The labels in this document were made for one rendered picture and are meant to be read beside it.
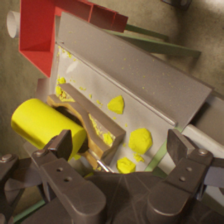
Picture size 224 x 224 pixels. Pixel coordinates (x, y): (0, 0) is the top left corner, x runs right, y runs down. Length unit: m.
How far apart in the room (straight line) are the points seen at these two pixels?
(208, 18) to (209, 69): 0.31
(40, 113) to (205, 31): 1.12
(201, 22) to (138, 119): 1.07
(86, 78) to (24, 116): 0.12
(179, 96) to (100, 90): 0.14
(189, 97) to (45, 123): 0.20
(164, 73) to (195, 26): 1.05
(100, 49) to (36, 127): 0.16
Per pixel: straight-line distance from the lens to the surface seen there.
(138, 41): 0.53
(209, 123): 0.27
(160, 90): 0.23
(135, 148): 0.24
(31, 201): 0.38
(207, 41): 1.24
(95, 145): 0.26
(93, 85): 0.30
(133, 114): 0.25
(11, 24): 2.68
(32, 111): 0.29
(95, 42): 0.30
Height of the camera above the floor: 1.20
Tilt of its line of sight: 46 degrees down
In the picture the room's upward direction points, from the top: 109 degrees counter-clockwise
